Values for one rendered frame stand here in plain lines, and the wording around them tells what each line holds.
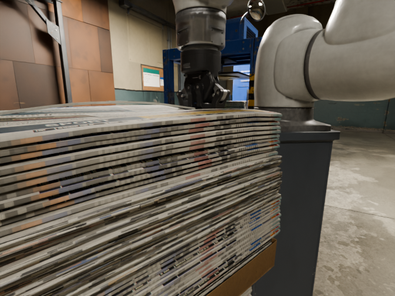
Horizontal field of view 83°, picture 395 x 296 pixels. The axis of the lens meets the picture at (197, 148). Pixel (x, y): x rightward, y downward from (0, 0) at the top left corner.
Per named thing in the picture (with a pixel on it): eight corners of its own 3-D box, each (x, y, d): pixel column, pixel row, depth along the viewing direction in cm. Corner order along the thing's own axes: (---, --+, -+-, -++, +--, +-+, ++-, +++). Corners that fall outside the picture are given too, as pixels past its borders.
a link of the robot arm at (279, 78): (277, 105, 72) (283, 32, 68) (336, 107, 57) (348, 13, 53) (240, 106, 64) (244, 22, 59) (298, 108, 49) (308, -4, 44)
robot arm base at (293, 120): (287, 122, 76) (288, 106, 75) (334, 131, 55) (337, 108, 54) (236, 123, 74) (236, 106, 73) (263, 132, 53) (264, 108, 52)
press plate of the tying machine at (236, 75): (237, 74, 191) (237, 71, 190) (183, 77, 217) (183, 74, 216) (254, 79, 238) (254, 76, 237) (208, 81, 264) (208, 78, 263)
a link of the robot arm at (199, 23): (198, 2, 33) (198, 44, 35) (237, 16, 39) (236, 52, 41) (164, 18, 40) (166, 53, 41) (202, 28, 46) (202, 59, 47)
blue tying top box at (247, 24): (243, 42, 188) (244, 16, 184) (183, 49, 216) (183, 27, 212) (257, 51, 227) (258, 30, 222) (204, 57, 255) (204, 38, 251)
